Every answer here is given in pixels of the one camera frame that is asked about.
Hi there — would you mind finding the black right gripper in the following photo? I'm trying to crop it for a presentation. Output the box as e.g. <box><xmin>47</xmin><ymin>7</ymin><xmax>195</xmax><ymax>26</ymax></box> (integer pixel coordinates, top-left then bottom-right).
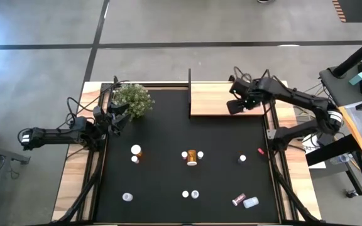
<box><xmin>226</xmin><ymin>78</ymin><xmax>272</xmax><ymax>116</ymax></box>

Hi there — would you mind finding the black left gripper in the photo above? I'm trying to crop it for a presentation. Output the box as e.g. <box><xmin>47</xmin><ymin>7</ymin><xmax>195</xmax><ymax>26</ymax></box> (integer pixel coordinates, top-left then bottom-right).
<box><xmin>92</xmin><ymin>102</ymin><xmax>133</xmax><ymax>136</ymax></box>

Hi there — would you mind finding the wide amber bottle white cap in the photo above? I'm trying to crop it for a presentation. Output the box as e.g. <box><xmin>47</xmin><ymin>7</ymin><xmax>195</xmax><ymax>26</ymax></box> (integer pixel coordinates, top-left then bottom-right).
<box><xmin>130</xmin><ymin>144</ymin><xmax>143</xmax><ymax>158</ymax></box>

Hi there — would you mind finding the pink patterned bottle white cap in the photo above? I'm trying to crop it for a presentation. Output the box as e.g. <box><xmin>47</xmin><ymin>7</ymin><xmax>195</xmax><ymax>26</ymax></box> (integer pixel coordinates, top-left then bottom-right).
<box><xmin>231</xmin><ymin>193</ymin><xmax>247</xmax><ymax>207</ymax></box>

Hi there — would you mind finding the frosted white bottle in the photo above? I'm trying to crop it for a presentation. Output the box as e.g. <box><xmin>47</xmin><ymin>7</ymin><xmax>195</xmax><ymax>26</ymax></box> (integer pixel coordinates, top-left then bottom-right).
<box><xmin>243</xmin><ymin>196</ymin><xmax>260</xmax><ymax>209</ymax></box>

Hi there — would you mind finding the green plant in black pot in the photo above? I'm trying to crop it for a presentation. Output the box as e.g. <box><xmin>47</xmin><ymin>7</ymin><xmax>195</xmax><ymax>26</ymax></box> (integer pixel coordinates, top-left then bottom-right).
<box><xmin>111</xmin><ymin>83</ymin><xmax>155</xmax><ymax>120</ymax></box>

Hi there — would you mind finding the amber pill bottle white cap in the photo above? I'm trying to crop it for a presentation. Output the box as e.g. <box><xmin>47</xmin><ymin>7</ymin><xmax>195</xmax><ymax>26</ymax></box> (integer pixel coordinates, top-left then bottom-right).
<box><xmin>186</xmin><ymin>149</ymin><xmax>198</xmax><ymax>166</ymax></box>

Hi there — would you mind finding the black table mat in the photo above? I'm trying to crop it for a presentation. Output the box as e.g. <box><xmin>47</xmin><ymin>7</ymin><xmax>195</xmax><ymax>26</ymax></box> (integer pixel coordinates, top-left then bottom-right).
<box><xmin>94</xmin><ymin>89</ymin><xmax>279</xmax><ymax>223</ymax></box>

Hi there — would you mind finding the white paper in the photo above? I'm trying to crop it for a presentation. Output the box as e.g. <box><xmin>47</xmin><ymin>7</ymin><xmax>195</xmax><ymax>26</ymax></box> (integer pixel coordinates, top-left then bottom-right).
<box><xmin>302</xmin><ymin>134</ymin><xmax>326</xmax><ymax>170</ymax></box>

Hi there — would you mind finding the grey side table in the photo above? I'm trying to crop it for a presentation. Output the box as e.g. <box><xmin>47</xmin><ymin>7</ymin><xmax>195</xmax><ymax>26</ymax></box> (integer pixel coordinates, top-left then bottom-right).
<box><xmin>319</xmin><ymin>53</ymin><xmax>362</xmax><ymax>107</ymax></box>

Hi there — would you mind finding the clear plastic water bottle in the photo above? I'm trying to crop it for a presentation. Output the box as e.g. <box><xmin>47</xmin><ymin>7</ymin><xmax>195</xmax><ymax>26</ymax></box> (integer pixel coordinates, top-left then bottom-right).
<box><xmin>329</xmin><ymin>153</ymin><xmax>351</xmax><ymax>166</ymax></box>

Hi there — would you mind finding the teal card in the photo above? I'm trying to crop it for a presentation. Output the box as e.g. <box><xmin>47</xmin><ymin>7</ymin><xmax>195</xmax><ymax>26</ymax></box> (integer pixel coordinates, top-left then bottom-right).
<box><xmin>348</xmin><ymin>72</ymin><xmax>362</xmax><ymax>86</ymax></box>

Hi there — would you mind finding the black pole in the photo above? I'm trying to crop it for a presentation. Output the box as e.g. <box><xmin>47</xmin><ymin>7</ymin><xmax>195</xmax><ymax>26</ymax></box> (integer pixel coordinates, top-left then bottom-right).
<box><xmin>331</xmin><ymin>30</ymin><xmax>362</xmax><ymax>78</ymax></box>

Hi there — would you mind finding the orange striped floor mat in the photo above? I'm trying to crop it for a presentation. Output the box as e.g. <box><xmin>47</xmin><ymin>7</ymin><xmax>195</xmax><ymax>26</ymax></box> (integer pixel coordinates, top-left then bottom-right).
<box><xmin>331</xmin><ymin>0</ymin><xmax>362</xmax><ymax>23</ymax></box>

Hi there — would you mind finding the wooden shelf with black frame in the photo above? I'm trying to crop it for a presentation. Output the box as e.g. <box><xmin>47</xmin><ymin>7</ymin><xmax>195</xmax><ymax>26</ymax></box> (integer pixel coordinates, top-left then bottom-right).
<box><xmin>187</xmin><ymin>68</ymin><xmax>265</xmax><ymax>119</ymax></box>

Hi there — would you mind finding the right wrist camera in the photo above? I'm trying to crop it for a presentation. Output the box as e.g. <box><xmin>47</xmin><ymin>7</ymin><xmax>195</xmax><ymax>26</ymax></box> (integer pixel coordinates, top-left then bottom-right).
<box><xmin>230</xmin><ymin>78</ymin><xmax>251</xmax><ymax>97</ymax></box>

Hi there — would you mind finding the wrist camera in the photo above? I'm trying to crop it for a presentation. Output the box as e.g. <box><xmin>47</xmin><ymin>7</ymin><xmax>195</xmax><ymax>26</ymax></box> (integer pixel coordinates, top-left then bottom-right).
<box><xmin>92</xmin><ymin>105</ymin><xmax>105</xmax><ymax>122</ymax></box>
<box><xmin>230</xmin><ymin>78</ymin><xmax>251</xmax><ymax>97</ymax></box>

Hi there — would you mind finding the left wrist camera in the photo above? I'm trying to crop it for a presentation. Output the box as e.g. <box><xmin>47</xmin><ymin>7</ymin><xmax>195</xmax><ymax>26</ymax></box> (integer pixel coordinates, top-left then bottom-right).
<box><xmin>92</xmin><ymin>105</ymin><xmax>105</xmax><ymax>122</ymax></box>

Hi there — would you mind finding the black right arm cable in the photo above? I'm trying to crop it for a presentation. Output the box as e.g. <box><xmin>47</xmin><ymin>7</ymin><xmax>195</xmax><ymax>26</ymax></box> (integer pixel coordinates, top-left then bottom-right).
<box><xmin>233</xmin><ymin>65</ymin><xmax>275</xmax><ymax>84</ymax></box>

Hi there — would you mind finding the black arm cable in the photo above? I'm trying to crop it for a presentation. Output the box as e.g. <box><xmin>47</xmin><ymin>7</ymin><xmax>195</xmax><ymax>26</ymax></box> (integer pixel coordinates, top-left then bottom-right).
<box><xmin>64</xmin><ymin>75</ymin><xmax>131</xmax><ymax>126</ymax></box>
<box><xmin>233</xmin><ymin>65</ymin><xmax>275</xmax><ymax>84</ymax></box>

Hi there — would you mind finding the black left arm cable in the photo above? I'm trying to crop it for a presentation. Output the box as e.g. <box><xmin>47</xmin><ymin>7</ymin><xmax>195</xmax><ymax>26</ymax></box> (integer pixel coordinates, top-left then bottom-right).
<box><xmin>64</xmin><ymin>75</ymin><xmax>131</xmax><ymax>126</ymax></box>

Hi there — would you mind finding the black table frame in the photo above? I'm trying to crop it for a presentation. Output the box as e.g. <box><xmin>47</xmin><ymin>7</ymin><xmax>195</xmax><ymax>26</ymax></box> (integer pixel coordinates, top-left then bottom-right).
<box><xmin>50</xmin><ymin>81</ymin><xmax>323</xmax><ymax>226</ymax></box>

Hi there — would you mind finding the black desk frame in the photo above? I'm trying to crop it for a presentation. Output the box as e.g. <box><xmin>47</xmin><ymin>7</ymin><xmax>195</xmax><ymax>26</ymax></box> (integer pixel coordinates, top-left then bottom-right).
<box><xmin>305</xmin><ymin>134</ymin><xmax>362</xmax><ymax>197</ymax></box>

